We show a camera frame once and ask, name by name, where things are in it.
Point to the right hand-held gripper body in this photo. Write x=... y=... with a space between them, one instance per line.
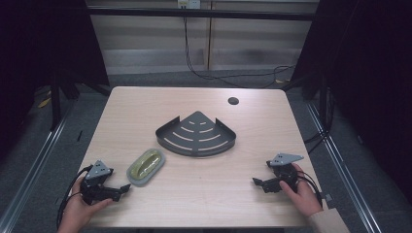
x=285 y=171

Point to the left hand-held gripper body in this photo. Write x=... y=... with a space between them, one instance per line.
x=94 y=186

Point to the green sponge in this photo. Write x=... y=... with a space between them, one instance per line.
x=145 y=167

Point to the dark grey corner shelf rack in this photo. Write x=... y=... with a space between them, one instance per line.
x=196 y=140

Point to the person's right hand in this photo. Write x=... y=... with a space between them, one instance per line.
x=302 y=195

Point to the person's left hand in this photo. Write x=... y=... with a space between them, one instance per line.
x=76 y=210

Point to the small black floor piece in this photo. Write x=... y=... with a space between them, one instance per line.
x=79 y=135

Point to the black metal stand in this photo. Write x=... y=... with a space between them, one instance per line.
x=319 y=93
x=55 y=103

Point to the black table grommet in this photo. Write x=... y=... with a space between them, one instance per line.
x=233 y=100

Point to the yellow scrap on floor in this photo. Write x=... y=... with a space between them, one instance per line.
x=44 y=102

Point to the dark curtain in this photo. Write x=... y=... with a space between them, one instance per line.
x=42 y=48
x=369 y=81

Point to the aluminium floor rail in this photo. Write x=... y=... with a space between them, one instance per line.
x=30 y=178
x=343 y=171

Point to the black horizontal frame bar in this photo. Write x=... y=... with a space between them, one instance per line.
x=200 y=13

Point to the white wall power outlet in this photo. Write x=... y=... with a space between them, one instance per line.
x=189 y=4

